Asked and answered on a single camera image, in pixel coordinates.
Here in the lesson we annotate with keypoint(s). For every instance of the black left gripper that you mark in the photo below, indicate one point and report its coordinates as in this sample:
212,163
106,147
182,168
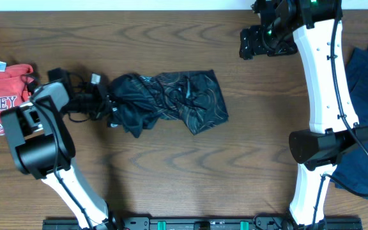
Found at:
100,104

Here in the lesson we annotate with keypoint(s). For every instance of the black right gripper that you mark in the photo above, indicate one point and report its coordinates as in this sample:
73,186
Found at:
252,45

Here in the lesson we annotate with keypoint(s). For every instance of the black cycling jersey orange lines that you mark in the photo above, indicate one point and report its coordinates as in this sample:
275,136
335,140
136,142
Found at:
194,97

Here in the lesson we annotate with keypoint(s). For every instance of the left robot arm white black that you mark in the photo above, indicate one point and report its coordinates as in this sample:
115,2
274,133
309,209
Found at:
41,146

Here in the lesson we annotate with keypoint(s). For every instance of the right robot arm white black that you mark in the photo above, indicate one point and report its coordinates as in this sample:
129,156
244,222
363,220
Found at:
313,30

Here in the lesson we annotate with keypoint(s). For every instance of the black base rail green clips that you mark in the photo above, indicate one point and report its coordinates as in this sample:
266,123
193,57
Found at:
259,222

